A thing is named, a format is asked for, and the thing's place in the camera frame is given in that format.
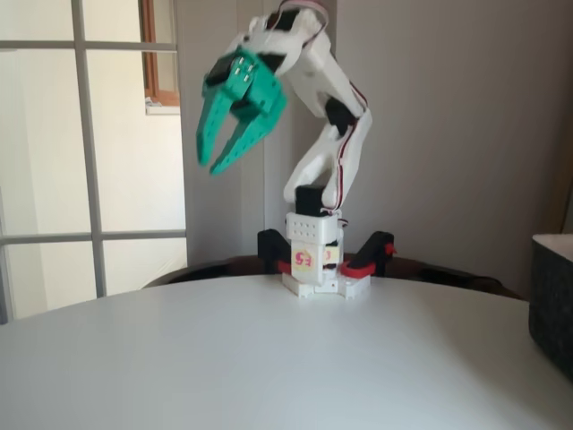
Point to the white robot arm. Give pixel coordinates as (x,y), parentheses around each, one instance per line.
(320,62)

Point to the dark grey felt container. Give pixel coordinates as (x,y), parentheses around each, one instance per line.
(553,304)

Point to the black red table clamp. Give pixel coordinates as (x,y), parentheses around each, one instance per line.
(270,246)
(373,251)

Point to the yellow paper label F5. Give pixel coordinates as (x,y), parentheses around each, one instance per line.
(302,259)

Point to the dark brown curved chair back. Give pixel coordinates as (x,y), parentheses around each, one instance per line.
(197,271)

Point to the yellow paper label F3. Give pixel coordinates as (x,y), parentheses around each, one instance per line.
(331,255)

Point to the white glazed door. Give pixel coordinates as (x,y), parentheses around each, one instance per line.
(45,45)

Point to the brown wooden window frame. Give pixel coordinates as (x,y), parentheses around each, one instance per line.
(150,67)

